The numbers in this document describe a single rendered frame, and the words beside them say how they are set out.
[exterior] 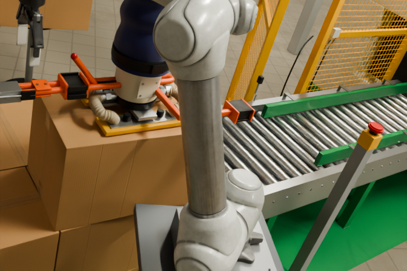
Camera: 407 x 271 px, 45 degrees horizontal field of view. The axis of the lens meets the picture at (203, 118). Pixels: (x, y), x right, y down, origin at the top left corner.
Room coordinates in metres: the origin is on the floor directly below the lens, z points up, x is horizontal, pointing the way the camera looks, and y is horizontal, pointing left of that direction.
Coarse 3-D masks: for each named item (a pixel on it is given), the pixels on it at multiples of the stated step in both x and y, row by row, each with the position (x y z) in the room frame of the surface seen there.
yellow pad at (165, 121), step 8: (160, 112) 1.56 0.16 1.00; (96, 120) 1.43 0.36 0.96; (104, 120) 1.44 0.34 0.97; (120, 120) 1.46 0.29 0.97; (128, 120) 1.47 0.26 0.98; (136, 120) 1.49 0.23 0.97; (144, 120) 1.51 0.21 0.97; (152, 120) 1.52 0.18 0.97; (160, 120) 1.54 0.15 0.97; (168, 120) 1.56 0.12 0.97; (176, 120) 1.58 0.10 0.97; (104, 128) 1.39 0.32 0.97; (112, 128) 1.40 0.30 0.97; (120, 128) 1.42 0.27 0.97; (128, 128) 1.43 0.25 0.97; (136, 128) 1.45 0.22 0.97; (144, 128) 1.47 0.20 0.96; (152, 128) 1.50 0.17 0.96; (160, 128) 1.52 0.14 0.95
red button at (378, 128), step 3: (369, 123) 1.93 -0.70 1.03; (372, 123) 1.93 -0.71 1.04; (375, 123) 1.94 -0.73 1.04; (378, 123) 1.95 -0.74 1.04; (369, 126) 1.91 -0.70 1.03; (372, 126) 1.90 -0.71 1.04; (375, 126) 1.91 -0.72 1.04; (378, 126) 1.92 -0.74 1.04; (381, 126) 1.93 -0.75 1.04; (369, 129) 1.92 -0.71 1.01; (372, 129) 1.89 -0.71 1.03; (375, 129) 1.89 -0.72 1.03; (378, 129) 1.89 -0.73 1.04; (381, 129) 1.90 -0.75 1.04; (369, 132) 1.91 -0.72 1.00; (372, 132) 1.91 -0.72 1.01; (375, 132) 1.89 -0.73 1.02; (378, 132) 1.89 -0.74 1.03; (381, 132) 1.90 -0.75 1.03
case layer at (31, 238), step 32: (0, 128) 1.73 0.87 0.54; (0, 160) 1.53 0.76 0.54; (0, 192) 1.36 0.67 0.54; (32, 192) 1.41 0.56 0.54; (0, 224) 1.21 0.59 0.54; (32, 224) 1.25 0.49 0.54; (96, 224) 1.36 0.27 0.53; (128, 224) 1.47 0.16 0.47; (0, 256) 1.11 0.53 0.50; (32, 256) 1.19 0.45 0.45; (64, 256) 1.28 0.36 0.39; (96, 256) 1.39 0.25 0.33; (128, 256) 1.50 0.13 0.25
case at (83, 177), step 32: (32, 128) 1.54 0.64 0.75; (64, 128) 1.35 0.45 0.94; (96, 128) 1.41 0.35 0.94; (32, 160) 1.51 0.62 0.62; (64, 160) 1.25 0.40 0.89; (96, 160) 1.33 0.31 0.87; (128, 160) 1.41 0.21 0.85; (160, 160) 1.50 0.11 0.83; (64, 192) 1.26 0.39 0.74; (96, 192) 1.34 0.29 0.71; (128, 192) 1.43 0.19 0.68; (160, 192) 1.53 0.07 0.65; (64, 224) 1.27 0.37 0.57
